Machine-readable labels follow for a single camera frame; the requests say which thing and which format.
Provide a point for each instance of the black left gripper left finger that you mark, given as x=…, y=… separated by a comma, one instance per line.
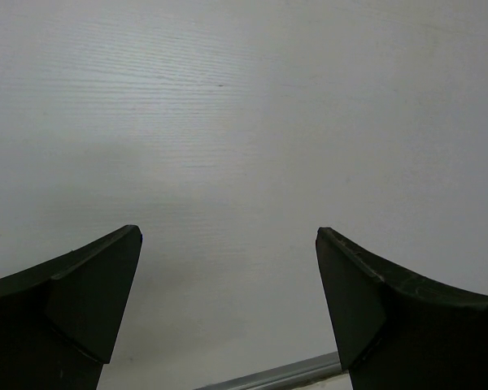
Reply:
x=59, y=320

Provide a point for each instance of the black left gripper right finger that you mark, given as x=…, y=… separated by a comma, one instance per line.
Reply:
x=396, y=329

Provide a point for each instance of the aluminium table edge rail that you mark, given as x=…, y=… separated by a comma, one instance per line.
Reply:
x=291, y=376

